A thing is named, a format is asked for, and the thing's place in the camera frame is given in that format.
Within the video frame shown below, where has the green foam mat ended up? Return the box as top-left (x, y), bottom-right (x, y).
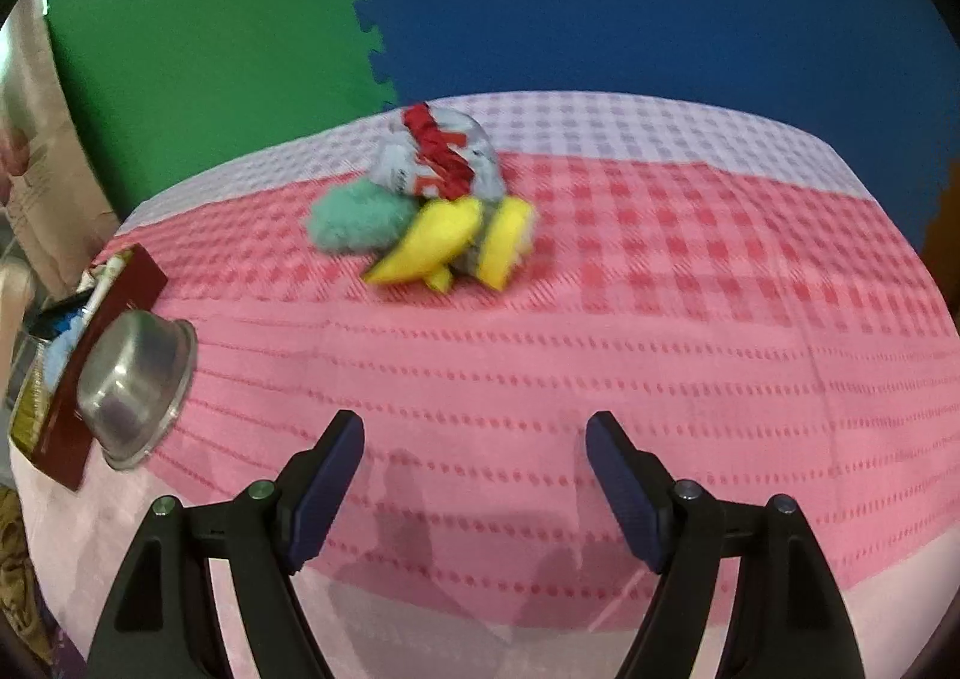
top-left (41, 0), bottom-right (406, 211)

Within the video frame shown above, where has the light blue fluffy cloth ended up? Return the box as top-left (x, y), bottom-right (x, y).
top-left (41, 315), bottom-right (87, 387)

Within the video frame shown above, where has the teal fluffy cloth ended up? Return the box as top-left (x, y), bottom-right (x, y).
top-left (301, 180), bottom-right (421, 258)

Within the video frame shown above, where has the red tin box gold interior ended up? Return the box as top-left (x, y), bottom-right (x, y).
top-left (11, 244), bottom-right (170, 492)

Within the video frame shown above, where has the pink checked tablecloth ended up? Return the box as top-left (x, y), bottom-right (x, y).
top-left (19, 92), bottom-right (957, 679)

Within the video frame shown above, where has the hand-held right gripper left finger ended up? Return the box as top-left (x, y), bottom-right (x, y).
top-left (86, 410), bottom-right (366, 679)

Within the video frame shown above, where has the yellow plush toy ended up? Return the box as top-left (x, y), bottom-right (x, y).
top-left (364, 195), bottom-right (537, 294)

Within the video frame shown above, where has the white star printed cloth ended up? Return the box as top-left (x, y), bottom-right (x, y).
top-left (371, 109), bottom-right (507, 204)

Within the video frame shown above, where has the floral beige curtain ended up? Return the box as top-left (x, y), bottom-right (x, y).
top-left (0, 0), bottom-right (125, 290)

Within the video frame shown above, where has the steel bowl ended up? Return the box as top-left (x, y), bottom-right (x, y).
top-left (75, 310), bottom-right (200, 471)

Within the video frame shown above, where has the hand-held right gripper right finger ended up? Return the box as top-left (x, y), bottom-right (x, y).
top-left (585, 411), bottom-right (871, 679)

